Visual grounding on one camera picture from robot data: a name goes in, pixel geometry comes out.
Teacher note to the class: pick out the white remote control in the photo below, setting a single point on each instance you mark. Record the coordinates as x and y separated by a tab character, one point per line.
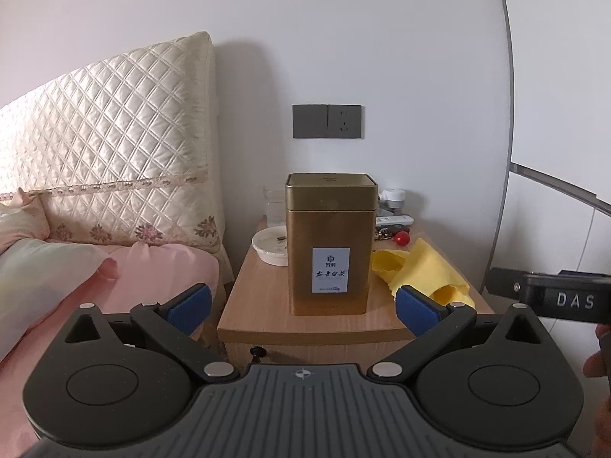
394	222

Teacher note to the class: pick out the wooden nightstand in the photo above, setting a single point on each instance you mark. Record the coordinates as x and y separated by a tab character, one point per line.
257	305

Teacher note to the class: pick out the clear drinking glass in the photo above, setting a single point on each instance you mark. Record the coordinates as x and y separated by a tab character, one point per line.
274	207

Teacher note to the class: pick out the bunch of keys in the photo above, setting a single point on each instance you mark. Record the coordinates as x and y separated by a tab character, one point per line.
384	234

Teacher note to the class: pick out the pink bed sheet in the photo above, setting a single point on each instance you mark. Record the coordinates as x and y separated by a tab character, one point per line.
157	272

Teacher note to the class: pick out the grey wall socket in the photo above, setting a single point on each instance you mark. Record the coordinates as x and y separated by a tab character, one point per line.
344	121

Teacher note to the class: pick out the grey wall switch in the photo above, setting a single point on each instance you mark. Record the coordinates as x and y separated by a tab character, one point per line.
310	121

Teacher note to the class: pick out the white round dish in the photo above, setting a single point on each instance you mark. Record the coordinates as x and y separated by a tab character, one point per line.
269	245

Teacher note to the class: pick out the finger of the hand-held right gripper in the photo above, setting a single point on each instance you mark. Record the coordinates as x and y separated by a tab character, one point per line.
503	284

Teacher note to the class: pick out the gold tea tin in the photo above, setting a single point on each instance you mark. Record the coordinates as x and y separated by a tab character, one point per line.
329	248

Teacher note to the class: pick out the grey door trim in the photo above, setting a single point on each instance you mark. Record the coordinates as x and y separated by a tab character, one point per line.
510	105

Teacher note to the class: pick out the person's right hand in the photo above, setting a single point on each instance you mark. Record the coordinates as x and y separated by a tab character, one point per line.
597	365

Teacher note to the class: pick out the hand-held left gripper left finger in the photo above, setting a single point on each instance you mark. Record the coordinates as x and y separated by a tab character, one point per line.
190	306

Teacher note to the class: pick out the dark metal rail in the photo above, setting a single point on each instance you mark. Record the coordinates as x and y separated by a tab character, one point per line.
563	188

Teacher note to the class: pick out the pink pillow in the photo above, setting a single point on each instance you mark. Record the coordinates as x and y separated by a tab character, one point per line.
21	219

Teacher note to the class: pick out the dark drawer knob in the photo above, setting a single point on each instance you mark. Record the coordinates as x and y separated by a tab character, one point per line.
257	354

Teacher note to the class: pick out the pale pastel duvet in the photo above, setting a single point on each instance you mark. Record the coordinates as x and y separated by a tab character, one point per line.
43	286

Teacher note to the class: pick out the yellow cleaning cloth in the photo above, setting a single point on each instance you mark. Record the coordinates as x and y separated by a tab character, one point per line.
425	267

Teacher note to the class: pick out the cream quilted headboard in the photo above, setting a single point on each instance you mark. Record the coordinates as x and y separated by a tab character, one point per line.
119	143

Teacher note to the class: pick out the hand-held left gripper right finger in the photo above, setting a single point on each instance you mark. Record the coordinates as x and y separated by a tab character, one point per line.
416	312

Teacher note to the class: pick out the small red ball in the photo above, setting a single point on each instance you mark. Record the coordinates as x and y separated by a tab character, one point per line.
402	237

